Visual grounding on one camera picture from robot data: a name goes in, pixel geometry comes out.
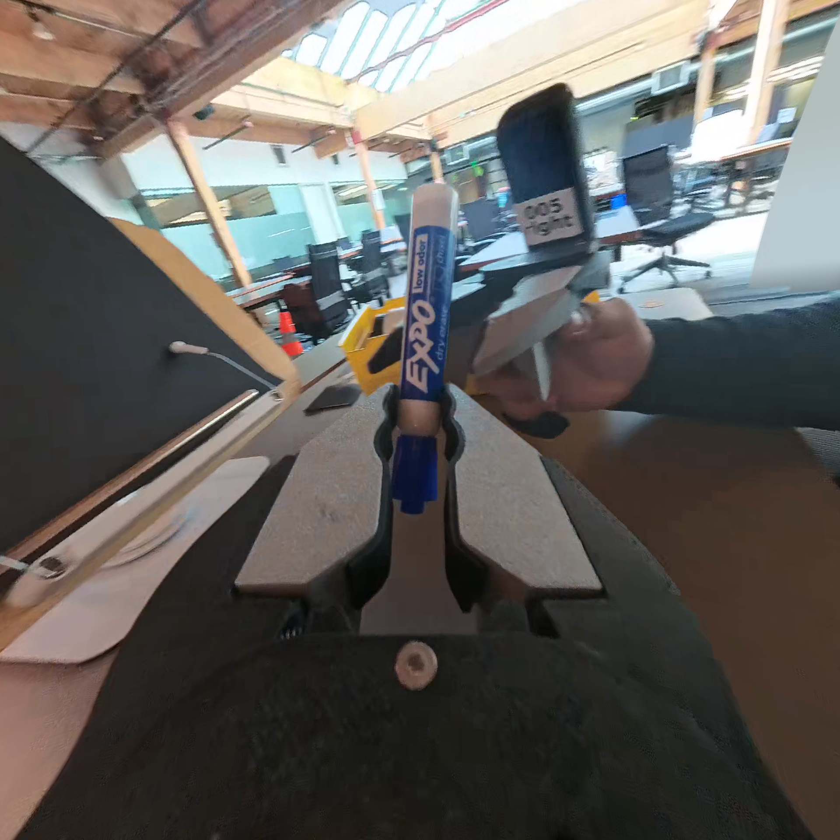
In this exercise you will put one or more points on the black office chair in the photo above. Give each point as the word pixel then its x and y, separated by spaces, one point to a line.
pixel 656 197
pixel 328 282
pixel 479 220
pixel 374 262

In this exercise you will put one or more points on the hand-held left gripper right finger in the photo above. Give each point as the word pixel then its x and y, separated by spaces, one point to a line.
pixel 518 525

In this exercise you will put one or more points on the black wooden book stand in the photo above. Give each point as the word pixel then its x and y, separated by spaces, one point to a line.
pixel 98 328

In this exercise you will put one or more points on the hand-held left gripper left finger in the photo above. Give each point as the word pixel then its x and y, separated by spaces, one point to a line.
pixel 315 525

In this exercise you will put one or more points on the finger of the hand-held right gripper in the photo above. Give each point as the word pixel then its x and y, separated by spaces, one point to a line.
pixel 512 344
pixel 544 292

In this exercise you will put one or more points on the wooden window post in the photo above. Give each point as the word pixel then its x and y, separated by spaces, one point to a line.
pixel 210 197

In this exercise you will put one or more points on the black flat pad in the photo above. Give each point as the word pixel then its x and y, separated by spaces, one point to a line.
pixel 334 398

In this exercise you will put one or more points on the orange traffic cone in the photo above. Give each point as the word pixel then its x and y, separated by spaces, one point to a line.
pixel 289 338

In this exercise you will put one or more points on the person's right hand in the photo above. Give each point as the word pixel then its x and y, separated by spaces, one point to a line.
pixel 604 361

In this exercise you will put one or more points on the dark red chair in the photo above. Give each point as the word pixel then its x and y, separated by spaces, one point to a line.
pixel 298 308

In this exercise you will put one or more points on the blue dry erase marker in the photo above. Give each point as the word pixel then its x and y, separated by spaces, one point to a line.
pixel 426 295

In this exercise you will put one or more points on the person's right forearm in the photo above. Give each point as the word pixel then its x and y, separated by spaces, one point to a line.
pixel 741 367

